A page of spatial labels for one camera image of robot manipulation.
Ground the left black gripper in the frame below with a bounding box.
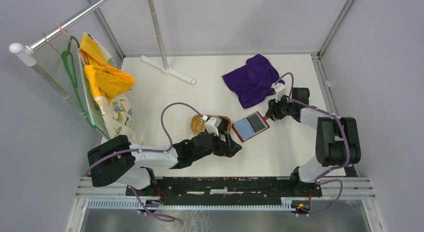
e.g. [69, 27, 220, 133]
[192, 128, 242, 161]

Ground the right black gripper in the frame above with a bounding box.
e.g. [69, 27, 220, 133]
[265, 93, 295, 121]

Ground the black credit card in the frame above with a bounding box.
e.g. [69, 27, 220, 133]
[247, 113, 268, 133]

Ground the red leather card holder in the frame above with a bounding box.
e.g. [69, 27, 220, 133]
[231, 111, 270, 142]

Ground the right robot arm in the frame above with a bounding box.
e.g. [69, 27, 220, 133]
[265, 83, 362, 196]

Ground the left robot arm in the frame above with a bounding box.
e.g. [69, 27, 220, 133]
[85, 132, 242, 196]

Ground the purple cloth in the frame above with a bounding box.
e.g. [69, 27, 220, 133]
[222, 54, 285, 109]

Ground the patterned cream cloth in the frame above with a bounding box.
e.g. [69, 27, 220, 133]
[87, 33, 143, 144]

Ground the yellow cloth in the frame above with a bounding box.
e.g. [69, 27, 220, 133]
[79, 33, 136, 103]

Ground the green clothes hanger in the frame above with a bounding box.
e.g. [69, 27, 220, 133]
[61, 36, 110, 140]

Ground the metal clothes rack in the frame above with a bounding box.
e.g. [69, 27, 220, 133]
[9, 0, 197, 107]

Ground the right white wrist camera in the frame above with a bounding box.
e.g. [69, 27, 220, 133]
[271, 82, 286, 103]

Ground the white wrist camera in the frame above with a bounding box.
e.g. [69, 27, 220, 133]
[271, 82, 286, 103]
[204, 116, 222, 136]

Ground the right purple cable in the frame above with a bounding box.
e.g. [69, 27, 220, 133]
[274, 72, 352, 216]

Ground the purple cable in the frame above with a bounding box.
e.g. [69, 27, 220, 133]
[84, 102, 206, 223]
[274, 72, 352, 216]

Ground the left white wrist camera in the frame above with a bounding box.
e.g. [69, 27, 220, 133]
[204, 116, 222, 136]

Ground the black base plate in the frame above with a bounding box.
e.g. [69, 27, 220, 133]
[137, 177, 323, 206]

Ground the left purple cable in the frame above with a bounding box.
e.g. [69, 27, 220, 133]
[84, 102, 206, 223]

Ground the white slotted cable duct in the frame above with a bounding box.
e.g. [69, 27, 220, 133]
[86, 198, 294, 212]

